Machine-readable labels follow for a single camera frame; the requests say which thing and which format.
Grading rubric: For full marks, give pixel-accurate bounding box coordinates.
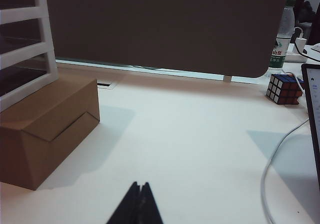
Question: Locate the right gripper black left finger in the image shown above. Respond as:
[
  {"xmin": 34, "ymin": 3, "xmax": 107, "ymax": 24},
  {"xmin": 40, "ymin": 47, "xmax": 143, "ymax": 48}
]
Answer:
[{"xmin": 106, "ymin": 181, "xmax": 141, "ymax": 224}]

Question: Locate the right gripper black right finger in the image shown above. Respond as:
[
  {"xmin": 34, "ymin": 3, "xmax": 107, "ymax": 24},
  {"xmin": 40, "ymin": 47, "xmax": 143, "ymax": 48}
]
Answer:
[{"xmin": 136, "ymin": 181, "xmax": 164, "ymax": 224}]

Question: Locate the smoked drawer with ribbed back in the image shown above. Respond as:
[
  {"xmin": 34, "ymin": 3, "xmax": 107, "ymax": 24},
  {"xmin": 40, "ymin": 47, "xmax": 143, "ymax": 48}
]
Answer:
[{"xmin": 0, "ymin": 18, "xmax": 46, "ymax": 55}]

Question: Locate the brown cardboard box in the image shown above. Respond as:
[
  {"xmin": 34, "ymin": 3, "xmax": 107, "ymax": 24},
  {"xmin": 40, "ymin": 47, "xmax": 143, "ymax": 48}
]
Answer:
[{"xmin": 0, "ymin": 77, "xmax": 101, "ymax": 191}]

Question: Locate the rubik's cube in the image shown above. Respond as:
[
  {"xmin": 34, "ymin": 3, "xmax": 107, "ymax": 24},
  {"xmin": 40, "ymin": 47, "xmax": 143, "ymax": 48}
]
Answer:
[{"xmin": 265, "ymin": 73, "xmax": 305, "ymax": 106}]

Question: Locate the long grey desk divider panel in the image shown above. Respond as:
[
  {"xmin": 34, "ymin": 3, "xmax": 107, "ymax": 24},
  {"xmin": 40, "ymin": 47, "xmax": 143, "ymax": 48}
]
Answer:
[{"xmin": 44, "ymin": 0, "xmax": 292, "ymax": 79}]

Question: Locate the black framed tablet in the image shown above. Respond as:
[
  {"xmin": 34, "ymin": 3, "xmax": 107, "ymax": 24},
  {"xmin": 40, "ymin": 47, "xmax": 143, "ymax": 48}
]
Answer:
[{"xmin": 301, "ymin": 63, "xmax": 320, "ymax": 175}]

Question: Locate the white power strip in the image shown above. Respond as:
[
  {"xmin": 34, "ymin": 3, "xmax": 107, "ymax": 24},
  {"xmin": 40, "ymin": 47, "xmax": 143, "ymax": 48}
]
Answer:
[{"xmin": 286, "ymin": 50, "xmax": 309, "ymax": 63}]

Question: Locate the white plug charger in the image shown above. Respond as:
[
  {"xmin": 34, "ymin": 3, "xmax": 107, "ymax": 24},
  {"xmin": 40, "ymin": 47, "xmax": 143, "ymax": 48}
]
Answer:
[{"xmin": 294, "ymin": 37, "xmax": 307, "ymax": 53}]

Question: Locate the green label water bottle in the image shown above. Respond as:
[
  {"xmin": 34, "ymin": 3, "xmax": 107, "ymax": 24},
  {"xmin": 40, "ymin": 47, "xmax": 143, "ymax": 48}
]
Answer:
[{"xmin": 268, "ymin": 0, "xmax": 296, "ymax": 72}]

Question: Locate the black monitor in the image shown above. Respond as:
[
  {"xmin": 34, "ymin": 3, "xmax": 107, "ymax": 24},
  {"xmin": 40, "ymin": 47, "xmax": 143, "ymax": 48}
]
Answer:
[{"xmin": 306, "ymin": 7, "xmax": 320, "ymax": 46}]

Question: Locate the white charging cable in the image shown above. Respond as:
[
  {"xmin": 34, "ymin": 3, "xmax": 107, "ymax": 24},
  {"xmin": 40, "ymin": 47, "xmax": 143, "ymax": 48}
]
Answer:
[{"xmin": 259, "ymin": 71, "xmax": 311, "ymax": 224}]

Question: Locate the black power cable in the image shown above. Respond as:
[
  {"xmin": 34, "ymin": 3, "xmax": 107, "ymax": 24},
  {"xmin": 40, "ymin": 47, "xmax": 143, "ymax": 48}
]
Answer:
[{"xmin": 293, "ymin": 39, "xmax": 320, "ymax": 63}]

